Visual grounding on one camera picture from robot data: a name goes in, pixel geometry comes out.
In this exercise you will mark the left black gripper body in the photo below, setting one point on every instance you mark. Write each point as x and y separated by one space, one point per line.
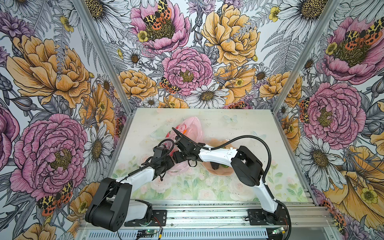
167 164

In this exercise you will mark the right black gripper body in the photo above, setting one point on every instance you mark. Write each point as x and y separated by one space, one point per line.
181 155

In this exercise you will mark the pink plastic bag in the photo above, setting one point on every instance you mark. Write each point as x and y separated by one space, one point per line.
192 129

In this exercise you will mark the pink flower-shaped bowl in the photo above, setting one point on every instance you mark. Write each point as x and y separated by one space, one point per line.
221 171

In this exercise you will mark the dark fake avocado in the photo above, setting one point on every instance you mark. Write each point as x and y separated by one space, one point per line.
215 166

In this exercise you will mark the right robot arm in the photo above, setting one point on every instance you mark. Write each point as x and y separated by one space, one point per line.
247 167

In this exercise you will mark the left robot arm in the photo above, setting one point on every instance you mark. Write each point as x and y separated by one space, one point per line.
112 205

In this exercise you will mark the green circuit board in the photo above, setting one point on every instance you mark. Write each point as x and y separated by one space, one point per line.
149 234

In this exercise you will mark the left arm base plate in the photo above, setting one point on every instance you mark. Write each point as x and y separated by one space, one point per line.
157 218

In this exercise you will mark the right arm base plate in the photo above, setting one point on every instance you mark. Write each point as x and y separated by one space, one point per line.
259 217

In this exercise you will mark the white vented cable duct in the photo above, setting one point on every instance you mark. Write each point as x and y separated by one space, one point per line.
184 234

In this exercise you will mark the aluminium rail frame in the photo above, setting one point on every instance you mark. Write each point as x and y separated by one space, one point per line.
307 222

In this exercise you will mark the left aluminium corner post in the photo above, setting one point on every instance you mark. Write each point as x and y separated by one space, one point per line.
94 36

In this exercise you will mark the aluminium corner post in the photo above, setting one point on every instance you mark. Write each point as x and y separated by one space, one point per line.
94 36
313 38

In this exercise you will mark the right aluminium corner post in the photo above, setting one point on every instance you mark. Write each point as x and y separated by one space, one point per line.
313 38

